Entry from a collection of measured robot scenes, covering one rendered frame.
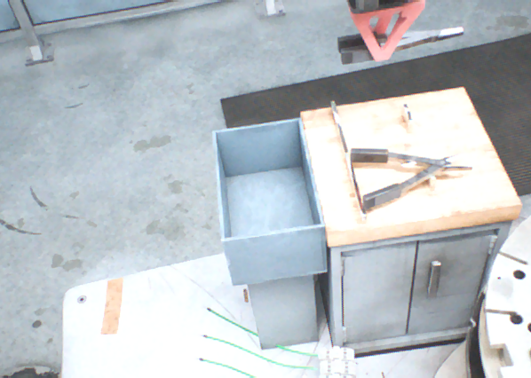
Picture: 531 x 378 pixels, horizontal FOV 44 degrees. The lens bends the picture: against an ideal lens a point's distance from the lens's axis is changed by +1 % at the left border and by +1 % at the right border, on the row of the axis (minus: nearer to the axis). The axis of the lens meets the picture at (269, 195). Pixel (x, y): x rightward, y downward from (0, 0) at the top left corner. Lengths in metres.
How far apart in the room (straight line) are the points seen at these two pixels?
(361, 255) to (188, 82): 1.95
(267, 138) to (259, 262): 0.17
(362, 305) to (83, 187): 1.63
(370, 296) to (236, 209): 0.19
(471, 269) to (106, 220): 1.56
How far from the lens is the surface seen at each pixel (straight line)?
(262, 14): 2.88
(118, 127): 2.49
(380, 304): 0.81
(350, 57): 0.67
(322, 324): 0.93
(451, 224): 0.69
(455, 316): 0.88
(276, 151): 0.81
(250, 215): 0.79
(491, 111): 2.40
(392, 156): 0.70
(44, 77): 2.85
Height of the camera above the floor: 1.59
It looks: 49 degrees down
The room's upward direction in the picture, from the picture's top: 8 degrees counter-clockwise
